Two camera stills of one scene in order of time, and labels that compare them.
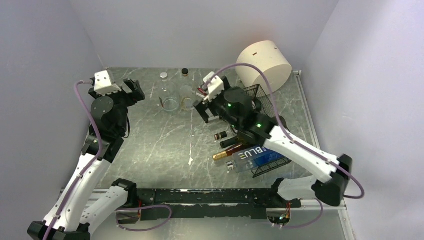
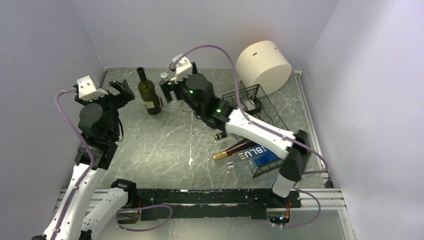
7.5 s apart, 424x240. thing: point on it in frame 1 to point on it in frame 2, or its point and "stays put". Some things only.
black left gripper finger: x=130 y=84 to x=116 y=85
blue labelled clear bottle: x=252 y=159 stays put
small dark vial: x=221 y=135 stays put
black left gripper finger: x=138 y=89 to x=127 y=89
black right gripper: x=201 y=106 to x=166 y=85
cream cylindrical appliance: x=269 y=58 stays put
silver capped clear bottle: x=169 y=97 stays put
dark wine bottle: x=245 y=138 to x=146 y=88
